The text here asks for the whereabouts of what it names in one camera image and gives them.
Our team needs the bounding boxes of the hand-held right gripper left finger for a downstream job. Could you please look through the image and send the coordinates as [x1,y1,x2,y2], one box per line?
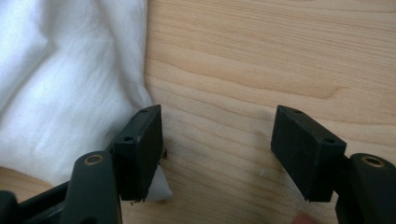
[111,104,164,203]

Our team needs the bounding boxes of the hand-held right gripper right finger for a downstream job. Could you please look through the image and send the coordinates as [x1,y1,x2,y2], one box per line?
[270,105,347,203]

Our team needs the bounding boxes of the white cloth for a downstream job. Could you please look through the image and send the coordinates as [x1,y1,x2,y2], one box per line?
[0,0,174,202]

